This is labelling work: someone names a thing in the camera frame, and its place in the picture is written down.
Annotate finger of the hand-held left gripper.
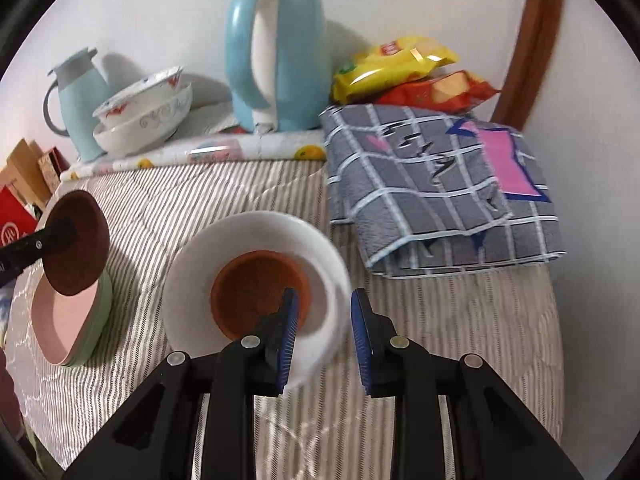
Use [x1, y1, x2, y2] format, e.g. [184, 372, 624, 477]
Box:
[0, 220, 78, 277]

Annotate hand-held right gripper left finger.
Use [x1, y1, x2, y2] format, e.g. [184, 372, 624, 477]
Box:
[62, 287, 301, 480]

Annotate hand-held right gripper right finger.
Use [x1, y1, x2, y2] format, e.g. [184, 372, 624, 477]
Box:
[350, 287, 586, 480]

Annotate small brown bowl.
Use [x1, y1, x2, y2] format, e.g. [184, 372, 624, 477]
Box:
[210, 251, 312, 343]
[41, 190, 111, 297]

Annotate pink plate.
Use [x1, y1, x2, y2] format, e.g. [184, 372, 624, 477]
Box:
[31, 270, 108, 367]

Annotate green plate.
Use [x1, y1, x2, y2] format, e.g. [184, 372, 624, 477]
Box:
[62, 270, 115, 368]

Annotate person's left forearm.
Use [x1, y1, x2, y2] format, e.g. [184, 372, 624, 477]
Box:
[0, 347, 26, 441]

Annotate red paper bag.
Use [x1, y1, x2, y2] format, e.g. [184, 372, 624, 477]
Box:
[0, 185, 38, 248]

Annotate patterned brown box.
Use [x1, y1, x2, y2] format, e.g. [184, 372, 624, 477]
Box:
[37, 146, 71, 196]

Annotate brown cardboard boxes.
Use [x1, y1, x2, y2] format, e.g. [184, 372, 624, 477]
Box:
[6, 139, 53, 206]

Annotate grey striped tablecloth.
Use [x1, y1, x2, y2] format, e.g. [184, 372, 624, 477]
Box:
[2, 157, 566, 471]

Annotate light blue thermos jug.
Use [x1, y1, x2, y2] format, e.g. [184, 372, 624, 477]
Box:
[43, 48, 113, 163]

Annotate white bowl with grey swirls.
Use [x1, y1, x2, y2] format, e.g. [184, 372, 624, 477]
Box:
[93, 80, 194, 158]

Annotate grey checked folded cloth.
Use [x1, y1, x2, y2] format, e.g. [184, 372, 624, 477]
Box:
[320, 104, 568, 278]

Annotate red and blue patterned bowl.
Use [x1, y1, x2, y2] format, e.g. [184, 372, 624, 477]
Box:
[93, 66, 184, 126]

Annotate rolled fruit print mat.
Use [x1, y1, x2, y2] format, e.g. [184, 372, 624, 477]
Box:
[60, 130, 328, 181]

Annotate red chip bag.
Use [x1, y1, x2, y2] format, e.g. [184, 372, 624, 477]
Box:
[372, 70, 501, 113]

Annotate yellow chip bag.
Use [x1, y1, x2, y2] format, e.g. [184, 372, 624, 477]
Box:
[332, 36, 460, 105]

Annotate light blue electric kettle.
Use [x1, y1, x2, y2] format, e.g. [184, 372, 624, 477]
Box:
[225, 0, 327, 136]

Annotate brown wooden door frame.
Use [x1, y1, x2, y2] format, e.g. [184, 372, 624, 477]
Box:
[490, 0, 566, 131]

